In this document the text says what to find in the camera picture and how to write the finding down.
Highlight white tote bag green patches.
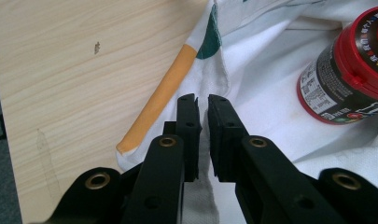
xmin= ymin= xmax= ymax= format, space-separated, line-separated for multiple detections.
xmin=116 ymin=0 xmax=378 ymax=224

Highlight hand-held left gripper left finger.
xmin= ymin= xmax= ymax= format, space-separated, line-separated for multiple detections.
xmin=120 ymin=92 xmax=203 ymax=224

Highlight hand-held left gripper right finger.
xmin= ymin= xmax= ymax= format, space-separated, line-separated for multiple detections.
xmin=207 ymin=93 xmax=346 ymax=224

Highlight black bottle red lid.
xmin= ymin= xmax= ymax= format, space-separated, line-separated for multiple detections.
xmin=296 ymin=5 xmax=378 ymax=126

